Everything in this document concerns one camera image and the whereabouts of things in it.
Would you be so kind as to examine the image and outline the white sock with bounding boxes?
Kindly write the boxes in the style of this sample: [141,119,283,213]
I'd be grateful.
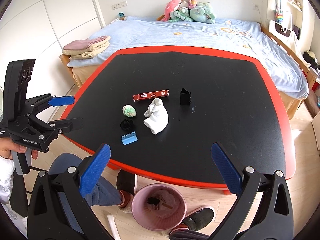
[143,98,169,135]

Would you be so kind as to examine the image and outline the rainbow knitted bag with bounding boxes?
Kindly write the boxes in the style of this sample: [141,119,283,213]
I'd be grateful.
[274,7,284,24]

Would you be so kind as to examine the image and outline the pink plush toy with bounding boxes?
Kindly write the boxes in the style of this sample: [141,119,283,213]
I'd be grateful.
[158,0,183,21]

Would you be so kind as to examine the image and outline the striped green plush toy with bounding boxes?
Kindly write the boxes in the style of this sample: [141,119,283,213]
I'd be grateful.
[168,7,193,22]

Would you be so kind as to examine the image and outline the red black table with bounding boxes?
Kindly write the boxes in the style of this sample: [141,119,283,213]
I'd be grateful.
[62,46,296,190]

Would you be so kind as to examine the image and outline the green white wrapper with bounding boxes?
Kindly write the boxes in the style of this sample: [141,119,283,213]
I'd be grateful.
[122,105,137,118]

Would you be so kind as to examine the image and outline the small black triangular box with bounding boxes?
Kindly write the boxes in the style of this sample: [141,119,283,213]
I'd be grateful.
[180,88,191,106]

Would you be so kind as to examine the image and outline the person's left hand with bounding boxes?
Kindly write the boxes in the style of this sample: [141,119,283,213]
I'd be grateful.
[0,138,27,160]

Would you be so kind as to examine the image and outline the small blue plastic block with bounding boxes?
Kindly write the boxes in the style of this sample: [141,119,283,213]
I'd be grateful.
[121,132,138,145]

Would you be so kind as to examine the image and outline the white tote bag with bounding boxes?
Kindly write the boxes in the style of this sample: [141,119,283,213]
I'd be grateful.
[268,20,300,54]

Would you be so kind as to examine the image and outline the bed with blue sheet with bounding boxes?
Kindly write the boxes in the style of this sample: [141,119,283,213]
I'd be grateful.
[60,17,313,119]

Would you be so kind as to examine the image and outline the long red paper box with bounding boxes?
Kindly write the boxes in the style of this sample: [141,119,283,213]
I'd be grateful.
[132,89,169,102]

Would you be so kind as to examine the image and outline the person's blue trouser leg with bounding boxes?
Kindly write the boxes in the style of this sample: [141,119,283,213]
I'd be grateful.
[48,153,123,233]

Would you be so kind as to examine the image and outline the folded pink beige blankets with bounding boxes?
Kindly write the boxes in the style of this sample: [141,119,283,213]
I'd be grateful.
[62,36,111,60]

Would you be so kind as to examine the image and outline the black trash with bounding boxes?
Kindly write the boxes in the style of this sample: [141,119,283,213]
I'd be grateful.
[120,119,135,133]

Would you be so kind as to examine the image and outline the pink trash bin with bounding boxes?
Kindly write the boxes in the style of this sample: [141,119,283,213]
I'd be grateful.
[131,184,187,231]

